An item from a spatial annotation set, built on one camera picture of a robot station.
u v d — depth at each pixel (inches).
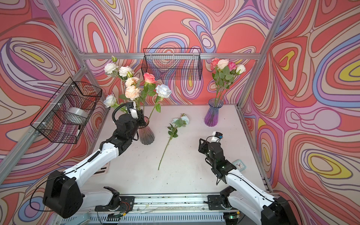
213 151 23.6
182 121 40.8
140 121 27.9
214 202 28.9
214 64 33.6
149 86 31.1
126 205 28.4
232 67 32.3
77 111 28.9
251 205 20.6
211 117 40.7
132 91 26.6
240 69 32.0
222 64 32.3
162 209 28.5
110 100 28.1
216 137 28.3
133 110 26.1
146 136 35.5
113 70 27.8
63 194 15.6
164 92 26.0
